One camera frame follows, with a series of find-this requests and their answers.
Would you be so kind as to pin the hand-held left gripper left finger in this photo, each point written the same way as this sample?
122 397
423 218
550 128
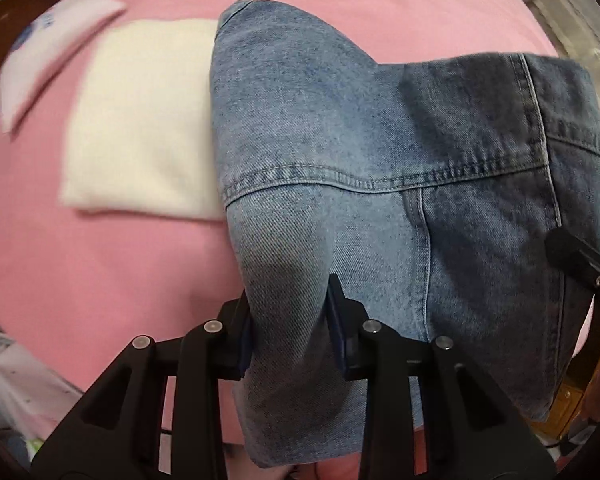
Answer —
245 340

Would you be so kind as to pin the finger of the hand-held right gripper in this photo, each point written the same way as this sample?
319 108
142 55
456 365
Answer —
575 255

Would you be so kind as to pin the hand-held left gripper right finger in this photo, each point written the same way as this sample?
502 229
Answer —
337 330

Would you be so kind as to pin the blue denim jacket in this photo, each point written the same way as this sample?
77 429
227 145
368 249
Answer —
380 135

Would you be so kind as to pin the wooden drawer cabinet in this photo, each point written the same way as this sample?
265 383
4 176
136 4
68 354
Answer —
570 405

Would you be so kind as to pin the pink bed blanket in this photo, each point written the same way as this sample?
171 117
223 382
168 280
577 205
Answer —
80 270

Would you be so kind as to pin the white plastic bag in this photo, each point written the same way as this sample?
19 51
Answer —
20 385

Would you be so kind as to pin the folded white cloth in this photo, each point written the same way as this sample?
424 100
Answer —
140 120

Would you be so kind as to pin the light pink folded garment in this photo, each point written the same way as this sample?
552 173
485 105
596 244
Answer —
55 45

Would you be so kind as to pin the dark wooden headboard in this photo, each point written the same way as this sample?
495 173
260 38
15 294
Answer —
0 20

